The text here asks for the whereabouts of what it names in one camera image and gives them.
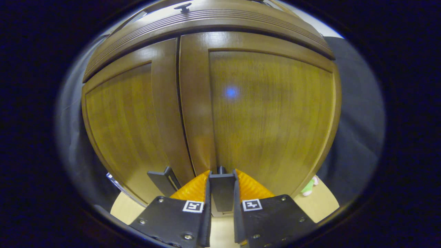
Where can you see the green plush toy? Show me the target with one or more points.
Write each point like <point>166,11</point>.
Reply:
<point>308,187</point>

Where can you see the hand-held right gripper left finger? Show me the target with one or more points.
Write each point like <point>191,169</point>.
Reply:
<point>208,220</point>

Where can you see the wooden cabinet door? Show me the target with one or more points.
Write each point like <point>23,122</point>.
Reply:
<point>268,113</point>
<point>131,120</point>

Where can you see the wooden double-door shoe cabinet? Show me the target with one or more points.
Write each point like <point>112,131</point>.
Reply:
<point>206,22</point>

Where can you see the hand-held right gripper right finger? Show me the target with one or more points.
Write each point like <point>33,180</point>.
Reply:
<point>237,224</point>

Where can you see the black drawer knob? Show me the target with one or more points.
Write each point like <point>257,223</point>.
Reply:
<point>183,7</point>

